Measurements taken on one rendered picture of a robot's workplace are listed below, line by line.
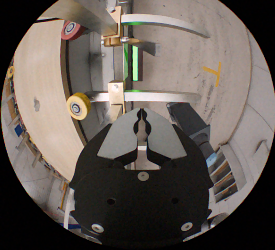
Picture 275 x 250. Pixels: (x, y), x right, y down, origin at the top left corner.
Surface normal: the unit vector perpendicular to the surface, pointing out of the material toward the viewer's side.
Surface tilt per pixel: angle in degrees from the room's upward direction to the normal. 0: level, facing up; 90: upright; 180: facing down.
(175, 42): 0
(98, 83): 0
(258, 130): 90
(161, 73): 0
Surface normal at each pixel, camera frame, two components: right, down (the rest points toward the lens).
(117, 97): -0.02, 0.49
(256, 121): -1.00, -0.06
